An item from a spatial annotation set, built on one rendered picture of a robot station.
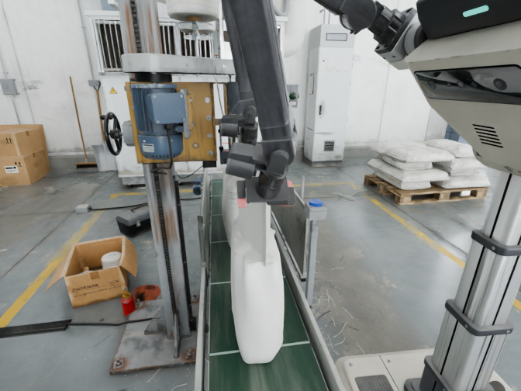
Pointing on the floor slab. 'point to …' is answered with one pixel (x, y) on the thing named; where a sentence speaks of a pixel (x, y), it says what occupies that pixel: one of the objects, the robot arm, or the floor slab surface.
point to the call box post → (311, 261)
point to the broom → (82, 140)
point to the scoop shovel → (104, 162)
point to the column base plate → (154, 340)
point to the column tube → (150, 36)
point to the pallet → (402, 197)
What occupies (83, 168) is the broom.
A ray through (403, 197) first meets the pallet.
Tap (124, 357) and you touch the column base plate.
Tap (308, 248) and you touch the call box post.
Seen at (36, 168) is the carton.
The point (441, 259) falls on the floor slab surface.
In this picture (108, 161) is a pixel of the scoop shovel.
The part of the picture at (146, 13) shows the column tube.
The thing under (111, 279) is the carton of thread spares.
